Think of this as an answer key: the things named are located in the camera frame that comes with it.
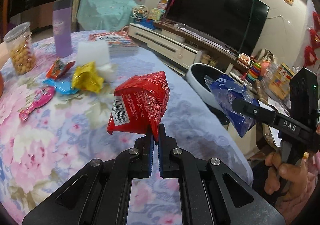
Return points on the white foam block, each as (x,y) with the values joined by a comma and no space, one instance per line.
(108,72)

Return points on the white foam fruit net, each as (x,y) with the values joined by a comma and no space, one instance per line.
(93,51)

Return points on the pink toy hairbrush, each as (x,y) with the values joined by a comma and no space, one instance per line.
(40,99)

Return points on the blue plastic snack bag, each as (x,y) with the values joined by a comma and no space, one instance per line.
(225,90)

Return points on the colourful toy box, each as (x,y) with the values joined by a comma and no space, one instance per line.
(155,14)

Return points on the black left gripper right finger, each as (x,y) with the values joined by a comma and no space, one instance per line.
(211,192)

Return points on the yellow foil wrapper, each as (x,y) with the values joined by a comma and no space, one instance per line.
(86,78)

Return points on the rainbow stacking ring toy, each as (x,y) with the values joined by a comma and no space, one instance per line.
(253,73)

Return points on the red orange candy wrapper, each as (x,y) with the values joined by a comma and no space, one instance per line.
(59,68)

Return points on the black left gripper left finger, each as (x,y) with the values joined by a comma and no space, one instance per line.
(99,193)

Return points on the clear plastic snack jar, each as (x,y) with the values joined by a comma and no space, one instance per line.
(18,42)

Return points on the stack of children's books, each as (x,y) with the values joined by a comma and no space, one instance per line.
(118,41)

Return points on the blue toy hairbrush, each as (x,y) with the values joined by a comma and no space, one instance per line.
(62,87)

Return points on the black flat screen television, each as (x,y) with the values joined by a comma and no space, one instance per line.
(236,23)

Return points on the purple tall tumbler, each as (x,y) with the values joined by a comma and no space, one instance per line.
(62,15)

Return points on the toy ferris wheel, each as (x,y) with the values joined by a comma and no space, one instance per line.
(139,13)

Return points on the white and wood TV cabinet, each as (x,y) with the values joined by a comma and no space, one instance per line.
(183,49)

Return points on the orange red apple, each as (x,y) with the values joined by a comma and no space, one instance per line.
(1,84)

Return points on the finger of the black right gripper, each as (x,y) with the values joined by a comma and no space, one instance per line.
(260,115)

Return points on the person's right hand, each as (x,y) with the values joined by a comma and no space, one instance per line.
(302,177)

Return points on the floral pastel tablecloth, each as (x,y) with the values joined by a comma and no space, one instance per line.
(39,155)

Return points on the red snack wrapper with barcode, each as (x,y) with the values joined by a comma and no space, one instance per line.
(139,104)

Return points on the teal cloth covered furniture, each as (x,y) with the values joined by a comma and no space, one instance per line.
(109,15)

